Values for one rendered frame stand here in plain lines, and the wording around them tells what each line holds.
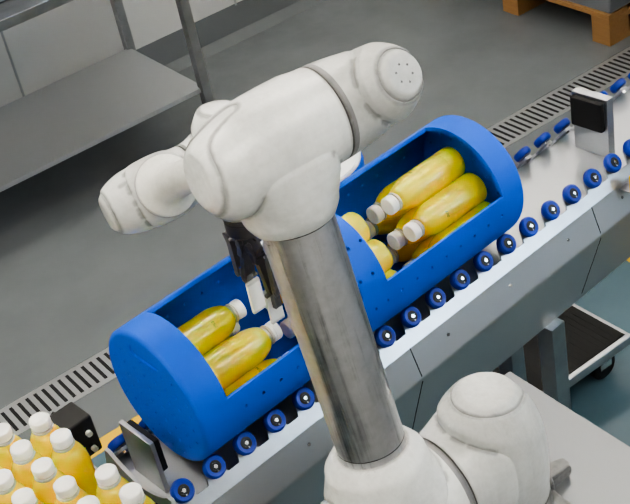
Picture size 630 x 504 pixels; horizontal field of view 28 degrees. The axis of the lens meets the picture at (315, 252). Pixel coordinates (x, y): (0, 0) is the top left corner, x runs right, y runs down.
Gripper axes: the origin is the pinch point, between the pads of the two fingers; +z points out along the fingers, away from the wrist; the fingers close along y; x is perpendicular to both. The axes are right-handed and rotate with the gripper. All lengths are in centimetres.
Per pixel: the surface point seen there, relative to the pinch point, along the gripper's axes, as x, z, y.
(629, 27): -306, 115, 144
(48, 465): 47.9, 6.9, 5.1
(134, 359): 25.0, 0.3, 7.8
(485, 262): -52, 21, -6
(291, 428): 5.4, 24.4, -6.5
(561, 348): -75, 62, -5
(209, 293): 0.7, 5.5, 17.9
